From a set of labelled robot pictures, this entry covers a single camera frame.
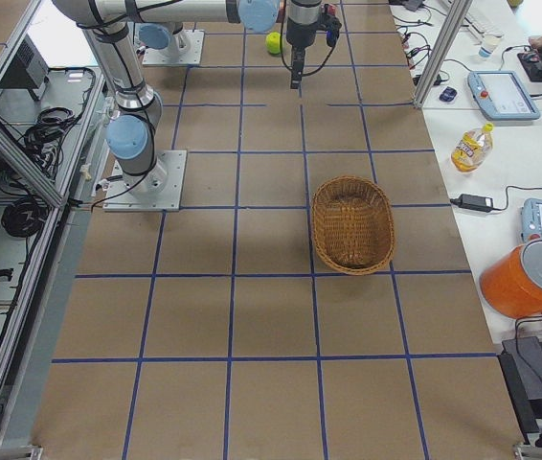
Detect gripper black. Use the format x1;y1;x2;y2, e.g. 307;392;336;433
286;0;321;90

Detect green apple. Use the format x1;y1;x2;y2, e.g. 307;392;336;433
265;32;282;56

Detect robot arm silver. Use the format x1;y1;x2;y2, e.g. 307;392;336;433
138;23;191;58
55;1;341;194

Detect wicker basket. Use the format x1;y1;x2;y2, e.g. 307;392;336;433
311;175;395;276

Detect blue computer mouse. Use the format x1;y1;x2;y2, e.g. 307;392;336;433
439;86;458;103

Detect paper cup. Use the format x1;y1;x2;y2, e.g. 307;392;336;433
478;34;502;58

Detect orange drink bottle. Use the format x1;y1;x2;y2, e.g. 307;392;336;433
451;122;494;173

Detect teach pendant far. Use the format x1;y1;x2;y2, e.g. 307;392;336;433
467;71;540;121

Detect black power adapter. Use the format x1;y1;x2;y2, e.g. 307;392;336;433
450;194;494;213

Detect grey electronics box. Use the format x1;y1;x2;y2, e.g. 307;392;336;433
0;34;49;101

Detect orange bucket grey lid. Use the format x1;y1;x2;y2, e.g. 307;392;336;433
479;239;542;319

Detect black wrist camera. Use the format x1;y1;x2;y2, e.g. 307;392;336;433
320;3;342;48

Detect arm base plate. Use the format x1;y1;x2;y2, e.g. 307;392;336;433
143;30;205;67
102;150;187;212

